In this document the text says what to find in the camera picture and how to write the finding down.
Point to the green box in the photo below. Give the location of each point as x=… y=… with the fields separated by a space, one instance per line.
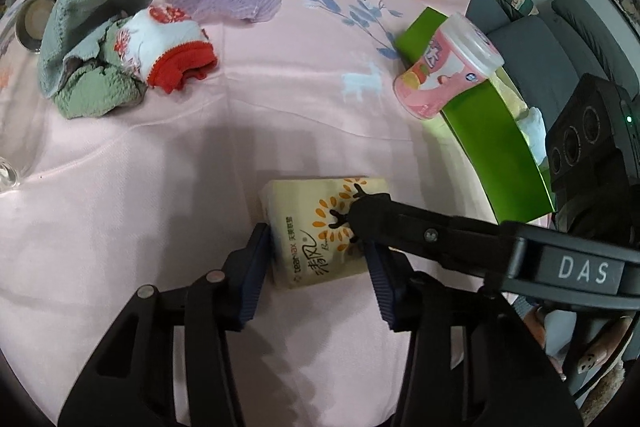
x=480 y=132

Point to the red and white sock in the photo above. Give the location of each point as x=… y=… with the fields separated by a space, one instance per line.
x=160 y=42

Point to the person's right hand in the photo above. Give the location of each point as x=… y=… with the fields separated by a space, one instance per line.
x=607 y=337

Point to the pink printed tablecloth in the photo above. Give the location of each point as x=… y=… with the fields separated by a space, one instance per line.
x=200 y=157

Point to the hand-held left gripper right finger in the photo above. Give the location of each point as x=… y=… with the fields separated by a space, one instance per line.
x=382 y=292

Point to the yellow tissue pack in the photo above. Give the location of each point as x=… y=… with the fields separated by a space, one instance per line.
x=310 y=227

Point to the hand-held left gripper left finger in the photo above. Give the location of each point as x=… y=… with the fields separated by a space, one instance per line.
x=252 y=287

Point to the yellow scrub towel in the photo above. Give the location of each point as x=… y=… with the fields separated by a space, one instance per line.
x=510 y=99

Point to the glass bottle with metal lid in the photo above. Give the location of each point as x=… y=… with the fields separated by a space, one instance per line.
x=40 y=14

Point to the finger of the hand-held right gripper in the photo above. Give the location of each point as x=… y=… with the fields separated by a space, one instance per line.
x=400 y=222

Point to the pink gum jar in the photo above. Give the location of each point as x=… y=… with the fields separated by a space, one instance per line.
x=440 y=77

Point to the grey sofa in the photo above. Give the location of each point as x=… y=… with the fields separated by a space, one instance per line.
x=540 y=52

